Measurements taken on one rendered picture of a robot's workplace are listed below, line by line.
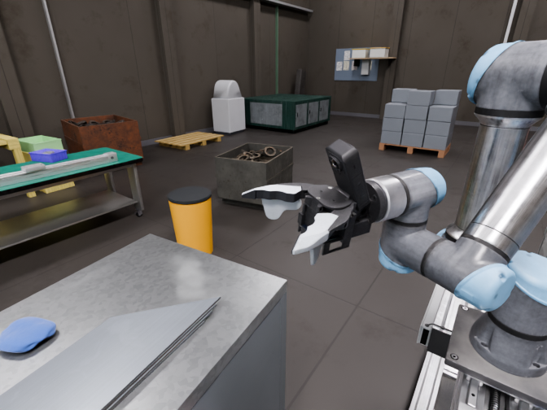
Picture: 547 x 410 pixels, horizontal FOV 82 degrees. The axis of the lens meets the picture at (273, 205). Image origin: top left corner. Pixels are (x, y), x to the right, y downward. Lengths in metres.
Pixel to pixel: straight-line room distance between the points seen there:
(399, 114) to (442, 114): 0.79
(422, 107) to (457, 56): 4.72
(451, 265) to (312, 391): 1.56
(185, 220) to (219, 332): 2.08
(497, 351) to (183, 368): 0.68
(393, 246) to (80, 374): 0.67
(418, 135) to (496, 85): 6.35
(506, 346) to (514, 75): 0.55
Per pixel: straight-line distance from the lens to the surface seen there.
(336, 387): 2.06
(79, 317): 1.00
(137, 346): 0.82
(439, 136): 7.04
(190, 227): 2.87
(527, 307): 0.83
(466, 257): 0.57
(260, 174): 3.71
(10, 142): 5.34
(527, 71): 0.74
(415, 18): 11.89
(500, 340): 0.89
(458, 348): 0.91
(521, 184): 0.61
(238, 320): 0.86
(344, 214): 0.44
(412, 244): 0.60
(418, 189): 0.57
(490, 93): 0.77
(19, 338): 0.96
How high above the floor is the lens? 1.64
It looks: 24 degrees down
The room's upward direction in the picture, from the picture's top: straight up
